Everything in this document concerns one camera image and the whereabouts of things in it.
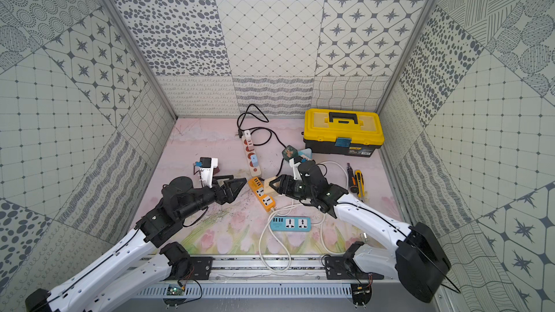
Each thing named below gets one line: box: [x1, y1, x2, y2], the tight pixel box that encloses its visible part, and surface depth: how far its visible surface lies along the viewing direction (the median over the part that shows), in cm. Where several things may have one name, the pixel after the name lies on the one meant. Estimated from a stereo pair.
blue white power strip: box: [269, 215, 312, 233], surface depth 83 cm
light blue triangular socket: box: [297, 148, 313, 160], surface depth 103 cm
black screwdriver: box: [346, 162, 359, 193], surface depth 97 cm
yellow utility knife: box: [354, 169, 365, 198], surface depth 97 cm
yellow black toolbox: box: [302, 108, 386, 158], surface depth 97 cm
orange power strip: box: [247, 176, 277, 213], surface depth 90 cm
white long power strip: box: [241, 135, 261, 177], surface depth 100 cm
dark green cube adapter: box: [281, 144, 299, 163], surface depth 98 cm
